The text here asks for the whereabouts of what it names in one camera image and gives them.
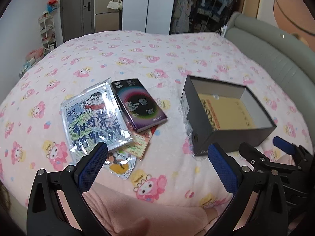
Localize cartoon diamond painting pack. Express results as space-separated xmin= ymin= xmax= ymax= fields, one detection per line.
xmin=61 ymin=78 xmax=133 ymax=165

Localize cartoon sticker pack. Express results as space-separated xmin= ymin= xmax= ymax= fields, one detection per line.
xmin=102 ymin=147 xmax=137 ymax=180

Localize white rack shelf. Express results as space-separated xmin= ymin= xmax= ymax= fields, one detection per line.
xmin=38 ymin=15 xmax=57 ymax=52

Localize grey padded headboard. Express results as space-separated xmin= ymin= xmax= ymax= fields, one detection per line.
xmin=225 ymin=12 xmax=315 ymax=138

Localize red blue plush toy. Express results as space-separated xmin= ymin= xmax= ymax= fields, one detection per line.
xmin=47 ymin=0 xmax=59 ymax=13

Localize pink printed blanket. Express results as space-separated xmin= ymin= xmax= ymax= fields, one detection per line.
xmin=0 ymin=31 xmax=310 ymax=209

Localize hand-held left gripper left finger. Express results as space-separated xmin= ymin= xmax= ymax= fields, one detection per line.
xmin=27 ymin=141 xmax=116 ymax=236

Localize small printed box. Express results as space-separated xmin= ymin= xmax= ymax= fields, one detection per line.
xmin=18 ymin=61 xmax=35 ymax=78

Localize cardboard box with bag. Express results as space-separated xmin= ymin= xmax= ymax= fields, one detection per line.
xmin=95 ymin=0 xmax=122 ymax=32

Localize red box with man portrait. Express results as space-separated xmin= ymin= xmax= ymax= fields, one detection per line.
xmin=129 ymin=124 xmax=158 ymax=138

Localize white handbag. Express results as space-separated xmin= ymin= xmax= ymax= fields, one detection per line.
xmin=107 ymin=0 xmax=123 ymax=10

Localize green orange printed card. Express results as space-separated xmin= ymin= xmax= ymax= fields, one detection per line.
xmin=123 ymin=131 xmax=150 ymax=159

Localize pink bag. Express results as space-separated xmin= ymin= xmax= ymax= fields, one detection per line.
xmin=26 ymin=47 xmax=45 ymax=62

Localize grey cabinet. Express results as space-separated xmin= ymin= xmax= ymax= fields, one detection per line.
xmin=60 ymin=0 xmax=95 ymax=42

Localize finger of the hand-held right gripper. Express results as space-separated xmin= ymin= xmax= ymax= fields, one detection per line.
xmin=273 ymin=136 xmax=313 ymax=171
xmin=240 ymin=143 xmax=298 ymax=172

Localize white wardrobe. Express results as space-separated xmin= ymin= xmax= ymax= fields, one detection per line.
xmin=122 ymin=0 xmax=178 ymax=35

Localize black screen protector box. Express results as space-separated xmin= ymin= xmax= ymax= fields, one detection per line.
xmin=111 ymin=79 xmax=168 ymax=133

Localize yellow envelope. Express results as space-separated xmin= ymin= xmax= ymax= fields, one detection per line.
xmin=198 ymin=93 xmax=256 ymax=131

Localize black cardboard box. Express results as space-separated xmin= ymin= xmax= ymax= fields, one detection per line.
xmin=181 ymin=75 xmax=277 ymax=156

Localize round metal-rimmed mirror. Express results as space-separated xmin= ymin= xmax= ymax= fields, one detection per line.
xmin=272 ymin=0 xmax=315 ymax=35

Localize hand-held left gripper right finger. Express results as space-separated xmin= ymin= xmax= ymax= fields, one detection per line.
xmin=208 ymin=143 xmax=296 ymax=236

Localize hanging pale clothes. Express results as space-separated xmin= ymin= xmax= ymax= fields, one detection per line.
xmin=170 ymin=0 xmax=197 ymax=33

